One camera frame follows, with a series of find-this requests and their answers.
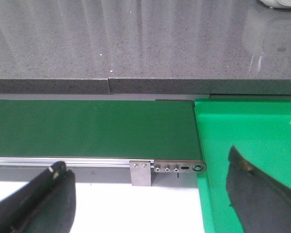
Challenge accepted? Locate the aluminium conveyor side rail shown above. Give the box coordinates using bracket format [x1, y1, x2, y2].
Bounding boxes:
[0, 156, 156, 168]

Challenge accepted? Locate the dark grey stone counter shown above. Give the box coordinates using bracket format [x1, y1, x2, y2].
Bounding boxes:
[0, 0, 291, 95]

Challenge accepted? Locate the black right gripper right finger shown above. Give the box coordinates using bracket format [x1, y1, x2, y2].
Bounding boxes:
[226, 146, 291, 233]

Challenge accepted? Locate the steel conveyor support bracket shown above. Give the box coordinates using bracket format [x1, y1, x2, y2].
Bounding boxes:
[129, 161, 151, 186]

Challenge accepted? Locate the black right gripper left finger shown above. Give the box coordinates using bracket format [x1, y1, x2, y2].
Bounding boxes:
[0, 161, 76, 233]

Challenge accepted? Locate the green conveyor belt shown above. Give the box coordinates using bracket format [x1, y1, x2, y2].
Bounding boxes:
[0, 100, 202, 160]

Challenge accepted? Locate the bright green plastic tray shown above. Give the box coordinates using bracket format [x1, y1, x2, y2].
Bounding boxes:
[194, 99, 291, 233]

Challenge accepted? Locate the brown conveyor end plate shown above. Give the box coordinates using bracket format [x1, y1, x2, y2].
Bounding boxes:
[154, 159, 207, 174]

